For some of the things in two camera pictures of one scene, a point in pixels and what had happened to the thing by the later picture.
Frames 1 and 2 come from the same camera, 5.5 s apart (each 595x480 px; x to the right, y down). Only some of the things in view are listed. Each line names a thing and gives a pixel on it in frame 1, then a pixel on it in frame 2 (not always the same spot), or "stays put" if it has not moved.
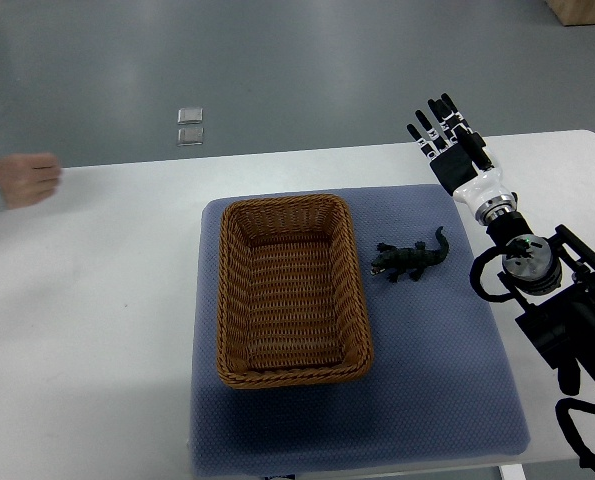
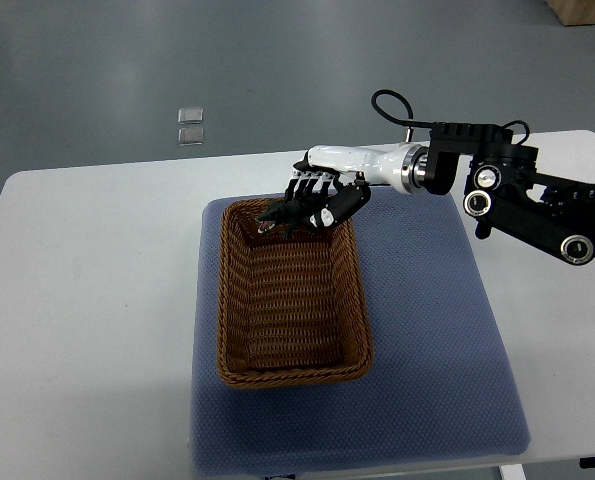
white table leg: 512,472 stays put
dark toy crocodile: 399,260 -> 285,217
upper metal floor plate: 190,115 stays put
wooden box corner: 577,12 stays put
